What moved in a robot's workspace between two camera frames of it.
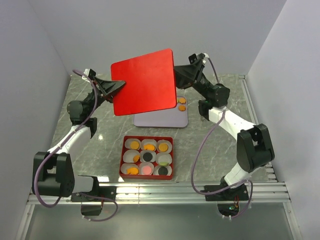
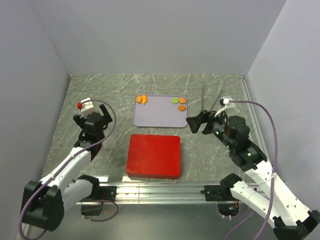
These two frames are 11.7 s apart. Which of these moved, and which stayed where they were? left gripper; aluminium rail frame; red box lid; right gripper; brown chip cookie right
Moved: right gripper; red box lid; left gripper
Stayed: aluminium rail frame; brown chip cookie right
